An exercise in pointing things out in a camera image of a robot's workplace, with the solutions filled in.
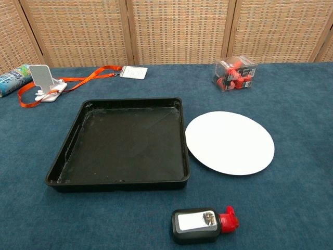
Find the white round plate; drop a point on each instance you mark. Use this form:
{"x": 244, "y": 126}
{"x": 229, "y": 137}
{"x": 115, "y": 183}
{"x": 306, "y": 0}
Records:
{"x": 229, "y": 143}

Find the black plastic tray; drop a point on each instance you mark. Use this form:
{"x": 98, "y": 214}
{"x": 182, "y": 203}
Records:
{"x": 125, "y": 145}

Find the white ID badge card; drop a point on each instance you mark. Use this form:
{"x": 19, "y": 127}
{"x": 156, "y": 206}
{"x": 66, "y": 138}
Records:
{"x": 135, "y": 72}

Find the clear box with red toy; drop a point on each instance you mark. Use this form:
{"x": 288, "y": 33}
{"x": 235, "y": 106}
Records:
{"x": 235, "y": 74}

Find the woven wooden folding screen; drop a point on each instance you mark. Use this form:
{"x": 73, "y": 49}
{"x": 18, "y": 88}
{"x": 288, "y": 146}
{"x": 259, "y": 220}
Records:
{"x": 169, "y": 31}

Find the black bottle with red cap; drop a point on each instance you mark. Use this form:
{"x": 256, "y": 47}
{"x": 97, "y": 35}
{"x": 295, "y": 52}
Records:
{"x": 195, "y": 230}

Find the blue felt table cover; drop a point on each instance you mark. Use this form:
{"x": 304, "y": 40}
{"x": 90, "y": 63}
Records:
{"x": 286, "y": 182}

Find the white phone stand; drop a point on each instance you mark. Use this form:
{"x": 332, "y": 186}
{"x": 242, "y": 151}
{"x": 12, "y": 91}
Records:
{"x": 41, "y": 76}

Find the blue green drink can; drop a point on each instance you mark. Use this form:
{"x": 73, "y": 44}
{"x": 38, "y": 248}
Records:
{"x": 13, "y": 79}

